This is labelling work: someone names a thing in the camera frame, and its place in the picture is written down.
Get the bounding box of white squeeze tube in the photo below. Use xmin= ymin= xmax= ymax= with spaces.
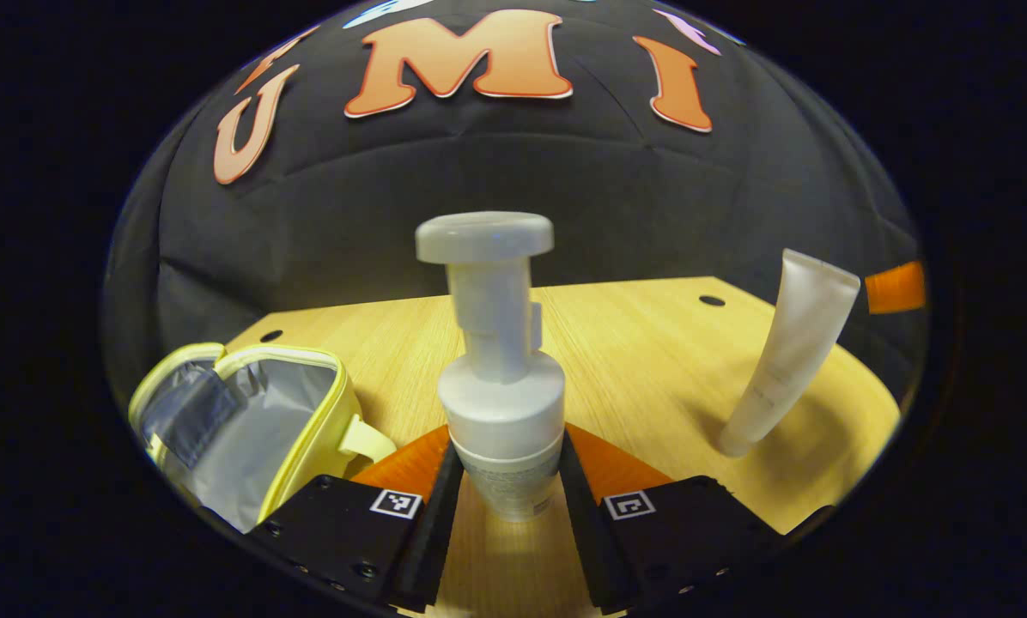
xmin=718 ymin=249 xmax=861 ymax=458

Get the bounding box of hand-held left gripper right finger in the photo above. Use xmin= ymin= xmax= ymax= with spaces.
xmin=559 ymin=427 xmax=785 ymax=615

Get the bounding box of pale yellow suitcase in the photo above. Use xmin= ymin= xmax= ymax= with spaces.
xmin=129 ymin=342 xmax=397 ymax=534

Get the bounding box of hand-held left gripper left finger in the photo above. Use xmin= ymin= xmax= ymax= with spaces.
xmin=247 ymin=425 xmax=465 ymax=612

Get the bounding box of white pump bottle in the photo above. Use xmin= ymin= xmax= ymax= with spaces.
xmin=416 ymin=212 xmax=566 ymax=523

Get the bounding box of black backdrop cloth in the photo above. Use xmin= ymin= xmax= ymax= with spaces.
xmin=101 ymin=0 xmax=927 ymax=404

